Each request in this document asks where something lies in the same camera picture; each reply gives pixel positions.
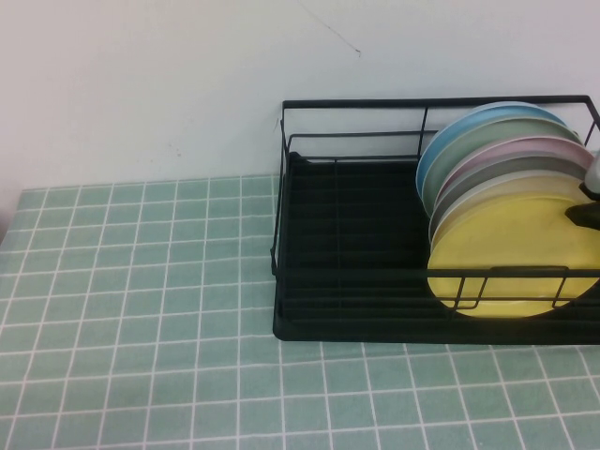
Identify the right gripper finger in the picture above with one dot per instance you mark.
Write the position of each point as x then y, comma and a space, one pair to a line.
593, 173
583, 217

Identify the yellow plate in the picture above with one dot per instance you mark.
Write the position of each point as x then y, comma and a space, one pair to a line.
506, 239

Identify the white plate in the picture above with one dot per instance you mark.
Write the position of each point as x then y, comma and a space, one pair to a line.
539, 180

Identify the grey plate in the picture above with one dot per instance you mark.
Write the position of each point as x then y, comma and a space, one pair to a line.
539, 164

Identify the pink plate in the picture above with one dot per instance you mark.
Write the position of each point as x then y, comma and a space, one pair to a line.
539, 145

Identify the green plate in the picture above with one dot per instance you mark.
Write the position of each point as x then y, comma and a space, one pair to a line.
515, 129

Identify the blue plate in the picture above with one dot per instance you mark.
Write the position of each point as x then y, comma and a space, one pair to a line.
469, 117

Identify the black plastic drip tray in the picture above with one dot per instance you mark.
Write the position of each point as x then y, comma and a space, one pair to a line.
328, 333

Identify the green checkered tablecloth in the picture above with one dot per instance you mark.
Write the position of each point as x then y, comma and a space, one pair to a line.
140, 304

